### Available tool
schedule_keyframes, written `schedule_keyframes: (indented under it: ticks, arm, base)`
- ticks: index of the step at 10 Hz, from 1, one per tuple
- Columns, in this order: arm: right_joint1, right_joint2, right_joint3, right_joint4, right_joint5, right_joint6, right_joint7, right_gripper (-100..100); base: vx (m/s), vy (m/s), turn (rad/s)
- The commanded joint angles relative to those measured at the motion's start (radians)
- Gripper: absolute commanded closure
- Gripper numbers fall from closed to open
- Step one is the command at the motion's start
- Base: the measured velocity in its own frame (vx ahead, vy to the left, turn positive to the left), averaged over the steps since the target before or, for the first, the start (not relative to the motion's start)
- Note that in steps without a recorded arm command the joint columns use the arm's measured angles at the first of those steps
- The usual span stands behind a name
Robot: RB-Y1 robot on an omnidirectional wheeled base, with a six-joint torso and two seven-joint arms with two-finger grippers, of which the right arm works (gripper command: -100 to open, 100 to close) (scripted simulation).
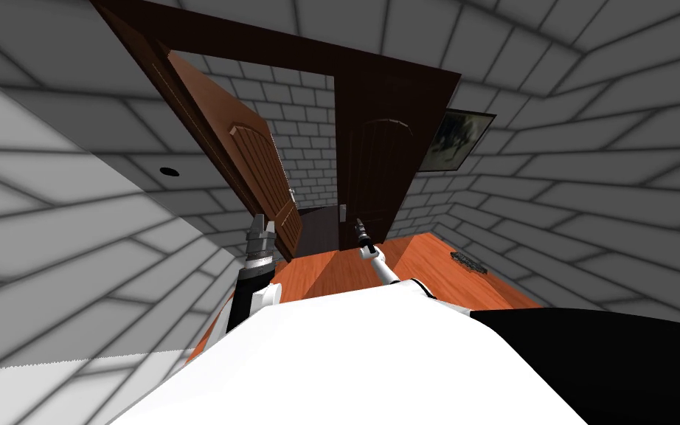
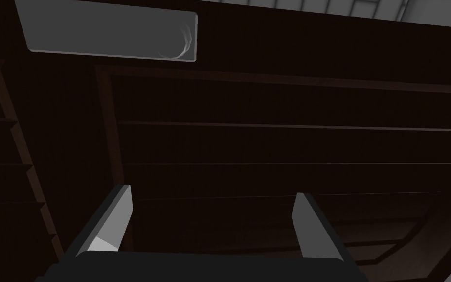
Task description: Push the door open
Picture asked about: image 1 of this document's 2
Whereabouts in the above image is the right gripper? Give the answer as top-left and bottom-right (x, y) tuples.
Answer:
(355, 218), (375, 252)

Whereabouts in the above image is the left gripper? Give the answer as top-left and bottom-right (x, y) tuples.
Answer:
(246, 213), (277, 258)

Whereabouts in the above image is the dark brown door leaf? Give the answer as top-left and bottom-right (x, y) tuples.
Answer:
(333, 72), (462, 246)

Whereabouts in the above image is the dark flat floor grate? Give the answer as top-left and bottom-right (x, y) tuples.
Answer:
(449, 250), (489, 276)

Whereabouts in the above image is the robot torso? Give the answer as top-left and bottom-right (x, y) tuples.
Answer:
(109, 280), (590, 425)

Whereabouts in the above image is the framed wall picture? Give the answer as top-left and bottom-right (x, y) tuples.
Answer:
(419, 108), (497, 173)

